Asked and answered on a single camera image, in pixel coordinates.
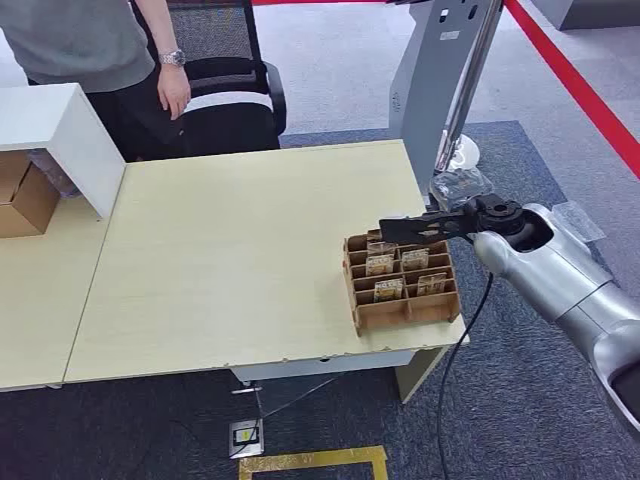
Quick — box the person's left hand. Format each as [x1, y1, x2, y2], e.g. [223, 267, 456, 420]
[156, 62, 192, 122]

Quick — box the person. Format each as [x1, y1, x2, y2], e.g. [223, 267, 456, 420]
[0, 0, 190, 164]

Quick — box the brown slotted card holder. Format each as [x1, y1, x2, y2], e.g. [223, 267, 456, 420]
[342, 228, 462, 338]

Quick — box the black office chair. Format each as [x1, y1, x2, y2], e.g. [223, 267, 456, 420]
[131, 0, 288, 161]

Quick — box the white desk riser shelf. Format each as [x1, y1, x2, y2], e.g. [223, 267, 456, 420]
[0, 82, 127, 221]

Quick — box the brown cardboard box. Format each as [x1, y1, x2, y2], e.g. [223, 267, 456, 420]
[0, 150, 61, 240]

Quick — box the grey kiosk stand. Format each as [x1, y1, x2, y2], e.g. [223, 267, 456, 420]
[389, 0, 494, 197]

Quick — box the metal floor socket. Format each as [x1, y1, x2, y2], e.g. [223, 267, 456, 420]
[229, 418, 265, 460]

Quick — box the clear plastic bag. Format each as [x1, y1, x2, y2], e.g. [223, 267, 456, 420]
[429, 166, 494, 214]

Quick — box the beige desk leg panel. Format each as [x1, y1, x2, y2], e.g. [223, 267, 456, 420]
[395, 347, 449, 405]

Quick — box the red barrier belt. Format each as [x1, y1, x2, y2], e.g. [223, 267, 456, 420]
[252, 0, 640, 181]

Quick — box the dark blue carpet mat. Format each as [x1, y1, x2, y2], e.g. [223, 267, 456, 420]
[0, 120, 640, 480]

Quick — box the clear plastic sheet piece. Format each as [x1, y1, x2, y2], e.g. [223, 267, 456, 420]
[552, 200, 607, 244]

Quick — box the grey platform block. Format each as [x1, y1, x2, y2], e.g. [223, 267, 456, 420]
[530, 0, 640, 32]

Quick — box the thin black socket cable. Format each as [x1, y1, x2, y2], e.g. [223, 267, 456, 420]
[233, 380, 264, 460]

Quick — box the chrome stanchion post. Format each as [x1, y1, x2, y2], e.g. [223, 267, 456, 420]
[433, 0, 504, 176]

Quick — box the yellow floor tape frame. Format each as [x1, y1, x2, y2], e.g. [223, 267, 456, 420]
[238, 445, 389, 480]

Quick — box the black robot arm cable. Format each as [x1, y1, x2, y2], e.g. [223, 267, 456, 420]
[436, 272, 495, 480]

